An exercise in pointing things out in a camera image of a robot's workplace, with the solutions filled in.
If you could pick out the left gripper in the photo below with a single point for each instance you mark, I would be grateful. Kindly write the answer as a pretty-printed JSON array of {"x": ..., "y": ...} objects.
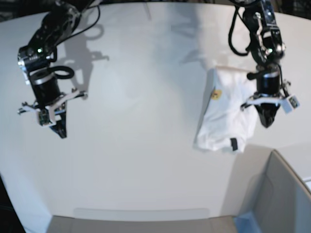
[{"x": 273, "y": 91}]

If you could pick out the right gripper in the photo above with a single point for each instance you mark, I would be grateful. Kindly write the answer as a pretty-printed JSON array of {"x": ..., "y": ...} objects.
[{"x": 50, "y": 105}]

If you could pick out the white printed t-shirt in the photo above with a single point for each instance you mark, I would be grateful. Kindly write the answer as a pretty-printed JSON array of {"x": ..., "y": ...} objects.
[{"x": 224, "y": 126}]

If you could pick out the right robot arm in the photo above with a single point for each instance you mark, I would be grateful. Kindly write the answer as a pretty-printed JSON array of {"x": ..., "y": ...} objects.
[{"x": 34, "y": 59}]

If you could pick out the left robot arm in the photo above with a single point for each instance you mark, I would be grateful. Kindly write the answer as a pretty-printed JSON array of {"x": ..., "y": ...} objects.
[{"x": 267, "y": 49}]

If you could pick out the grey bin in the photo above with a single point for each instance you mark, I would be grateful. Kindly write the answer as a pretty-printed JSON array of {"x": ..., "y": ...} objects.
[{"x": 265, "y": 187}]

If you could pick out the grey front tray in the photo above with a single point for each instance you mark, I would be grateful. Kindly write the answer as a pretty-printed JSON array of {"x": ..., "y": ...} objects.
[{"x": 85, "y": 220}]

